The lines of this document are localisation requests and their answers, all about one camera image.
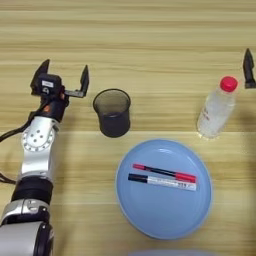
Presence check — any black and white marker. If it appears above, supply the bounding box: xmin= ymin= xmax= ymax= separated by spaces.
xmin=127 ymin=172 xmax=198 ymax=192

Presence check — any red and black pen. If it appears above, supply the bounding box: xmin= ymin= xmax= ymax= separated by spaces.
xmin=132 ymin=162 xmax=198 ymax=184

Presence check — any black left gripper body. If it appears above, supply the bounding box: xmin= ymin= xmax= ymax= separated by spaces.
xmin=38 ymin=89 xmax=71 ymax=123

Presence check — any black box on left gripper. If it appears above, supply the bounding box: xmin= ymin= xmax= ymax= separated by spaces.
xmin=36 ymin=73 xmax=64 ymax=97

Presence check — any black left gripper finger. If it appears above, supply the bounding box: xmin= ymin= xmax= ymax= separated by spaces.
xmin=64 ymin=64 xmax=91 ymax=99
xmin=29 ymin=58 xmax=51 ymax=97

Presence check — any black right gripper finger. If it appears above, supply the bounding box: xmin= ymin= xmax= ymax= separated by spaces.
xmin=242 ymin=47 xmax=256 ymax=90

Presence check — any grey robot body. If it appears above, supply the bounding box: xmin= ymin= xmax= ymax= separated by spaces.
xmin=125 ymin=249 xmax=219 ymax=256

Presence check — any black mesh cup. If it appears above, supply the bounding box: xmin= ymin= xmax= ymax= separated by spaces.
xmin=92 ymin=87 xmax=132 ymax=139

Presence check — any clear bottle with red cap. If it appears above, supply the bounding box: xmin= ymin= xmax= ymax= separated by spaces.
xmin=196 ymin=75 xmax=240 ymax=141

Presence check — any blue round plate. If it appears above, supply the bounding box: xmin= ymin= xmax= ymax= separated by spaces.
xmin=114 ymin=138 xmax=214 ymax=241

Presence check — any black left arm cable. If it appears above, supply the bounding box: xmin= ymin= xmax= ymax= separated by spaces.
xmin=0 ymin=101 xmax=48 ymax=186

